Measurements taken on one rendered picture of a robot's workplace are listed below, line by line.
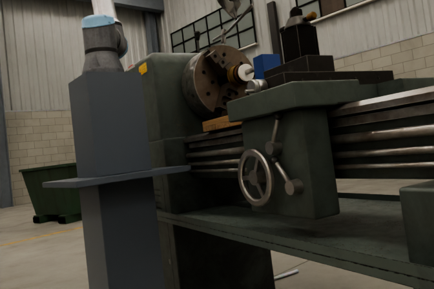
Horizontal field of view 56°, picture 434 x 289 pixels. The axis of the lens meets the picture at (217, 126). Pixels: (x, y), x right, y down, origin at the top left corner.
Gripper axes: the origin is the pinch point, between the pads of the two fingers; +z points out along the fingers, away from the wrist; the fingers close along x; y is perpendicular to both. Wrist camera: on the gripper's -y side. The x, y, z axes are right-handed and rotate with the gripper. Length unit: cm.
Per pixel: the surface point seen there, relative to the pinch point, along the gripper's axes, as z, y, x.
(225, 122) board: 38, 14, -30
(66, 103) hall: -97, -1068, 142
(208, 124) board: 37.2, 2.1, -29.3
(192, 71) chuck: 15.2, -12.3, -20.2
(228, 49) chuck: 11.5, -10.3, -0.6
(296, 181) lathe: 54, 60, -44
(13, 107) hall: -125, -1035, 5
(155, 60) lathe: 4.6, -26.6, -27.6
